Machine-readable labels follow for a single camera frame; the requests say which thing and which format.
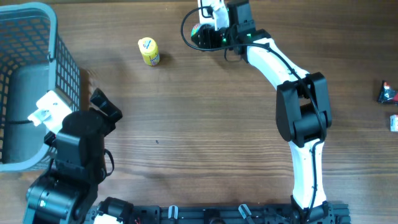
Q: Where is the round tin can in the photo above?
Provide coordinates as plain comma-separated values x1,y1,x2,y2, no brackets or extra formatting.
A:
190,23,202,45

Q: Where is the yellow mentos gum bottle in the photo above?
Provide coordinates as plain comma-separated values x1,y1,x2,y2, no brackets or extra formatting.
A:
137,37,160,66

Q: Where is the black red snack packet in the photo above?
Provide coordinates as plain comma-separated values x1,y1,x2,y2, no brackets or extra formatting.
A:
377,80,397,104

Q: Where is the red white snack packet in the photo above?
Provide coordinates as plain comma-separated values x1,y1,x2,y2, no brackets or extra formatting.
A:
390,114,398,133

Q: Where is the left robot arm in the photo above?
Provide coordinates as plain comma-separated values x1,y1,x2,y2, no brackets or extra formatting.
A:
23,88,123,223

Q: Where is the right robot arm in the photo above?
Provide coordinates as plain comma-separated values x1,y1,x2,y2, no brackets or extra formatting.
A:
191,1,332,223

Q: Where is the white barcode scanner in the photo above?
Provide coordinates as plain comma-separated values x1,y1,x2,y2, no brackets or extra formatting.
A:
197,0,220,26

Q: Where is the grey plastic mesh basket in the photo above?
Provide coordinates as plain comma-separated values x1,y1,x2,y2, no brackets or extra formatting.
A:
1,2,81,172

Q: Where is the black left camera cable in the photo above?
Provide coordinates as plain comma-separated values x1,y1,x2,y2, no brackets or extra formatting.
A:
4,119,34,125

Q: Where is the black camera cable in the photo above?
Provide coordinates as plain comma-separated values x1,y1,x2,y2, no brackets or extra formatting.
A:
180,6,327,223
4,119,34,125

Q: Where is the black right camera cable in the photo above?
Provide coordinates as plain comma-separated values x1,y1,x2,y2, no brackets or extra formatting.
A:
180,6,327,223

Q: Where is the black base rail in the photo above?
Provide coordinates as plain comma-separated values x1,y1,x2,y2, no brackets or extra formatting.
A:
129,204,351,224

